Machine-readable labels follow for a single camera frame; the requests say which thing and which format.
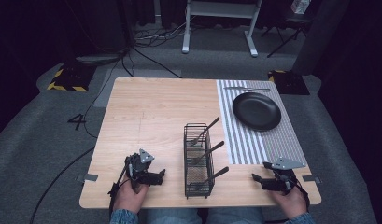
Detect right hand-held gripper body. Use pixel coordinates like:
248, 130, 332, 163
261, 157, 306, 196

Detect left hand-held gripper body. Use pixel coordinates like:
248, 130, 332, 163
124, 148, 156, 189

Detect person's right hand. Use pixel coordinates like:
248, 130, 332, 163
268, 185, 308, 220

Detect person's left hand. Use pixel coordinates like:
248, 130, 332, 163
112, 174, 149, 215

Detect grey striped placemat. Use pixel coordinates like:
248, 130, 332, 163
215, 79, 308, 166

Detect grey tape piece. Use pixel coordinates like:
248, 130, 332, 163
75, 173, 99, 183
302, 175, 322, 184

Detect person's right denim sleeve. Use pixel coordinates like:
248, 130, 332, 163
284, 212, 318, 224

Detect person's denim sleeve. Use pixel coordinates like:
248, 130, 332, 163
108, 208, 140, 224
284, 212, 318, 224

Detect person's left denim sleeve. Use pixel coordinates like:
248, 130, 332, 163
108, 208, 140, 224

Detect black plate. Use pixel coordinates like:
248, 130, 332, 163
232, 91, 283, 132

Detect person's legs in jeans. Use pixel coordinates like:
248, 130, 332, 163
137, 206, 265, 224

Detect silver table knife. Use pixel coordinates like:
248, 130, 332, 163
222, 86, 272, 93

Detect black yellow striped floor base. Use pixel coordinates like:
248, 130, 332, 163
46, 63, 97, 93
267, 69, 311, 96

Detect black tripod stand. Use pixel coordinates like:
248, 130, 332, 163
261, 12, 315, 59

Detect white box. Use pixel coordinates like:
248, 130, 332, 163
290, 0, 312, 15

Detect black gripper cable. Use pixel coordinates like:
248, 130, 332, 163
107, 162, 132, 218

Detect black wire cutlery basket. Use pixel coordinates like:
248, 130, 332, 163
182, 122, 217, 200

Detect dark-handled cutlery piece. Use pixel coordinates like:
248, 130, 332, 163
193, 166, 230, 189

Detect dark-handled spoon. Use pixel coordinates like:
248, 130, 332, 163
192, 140, 226, 166

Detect dark-handled fork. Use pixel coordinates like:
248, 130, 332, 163
190, 116, 221, 147

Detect black floor cable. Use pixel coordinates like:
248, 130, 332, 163
29, 46, 183, 224

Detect bundle of floor cables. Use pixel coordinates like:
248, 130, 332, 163
133, 15, 199, 49

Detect white desk frame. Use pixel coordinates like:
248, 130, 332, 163
181, 0, 263, 58

